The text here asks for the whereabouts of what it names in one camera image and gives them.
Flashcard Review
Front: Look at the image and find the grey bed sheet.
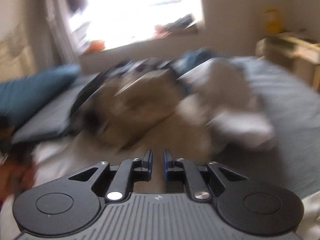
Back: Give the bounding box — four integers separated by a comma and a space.
12, 57, 319, 198

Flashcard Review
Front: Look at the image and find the light window curtain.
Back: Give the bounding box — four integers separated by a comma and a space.
45, 0, 89, 64

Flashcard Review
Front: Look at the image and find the orange object on windowsill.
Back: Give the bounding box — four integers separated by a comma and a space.
85, 40, 105, 54

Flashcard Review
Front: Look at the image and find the teal quilted duvet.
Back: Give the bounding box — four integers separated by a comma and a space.
1, 64, 80, 128

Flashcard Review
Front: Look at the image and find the yellow bottle on shelf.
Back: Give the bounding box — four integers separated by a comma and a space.
263, 8, 283, 35

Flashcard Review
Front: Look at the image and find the white crumpled garment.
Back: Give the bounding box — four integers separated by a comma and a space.
178, 58, 276, 151

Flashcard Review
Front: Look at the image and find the dark clutter on windowsill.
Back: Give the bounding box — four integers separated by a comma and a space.
155, 14, 199, 36

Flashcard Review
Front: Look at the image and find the wooden bedside shelf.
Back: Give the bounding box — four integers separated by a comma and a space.
255, 33, 319, 91

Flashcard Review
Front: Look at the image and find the carved cream headboard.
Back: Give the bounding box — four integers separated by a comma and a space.
0, 23, 37, 81

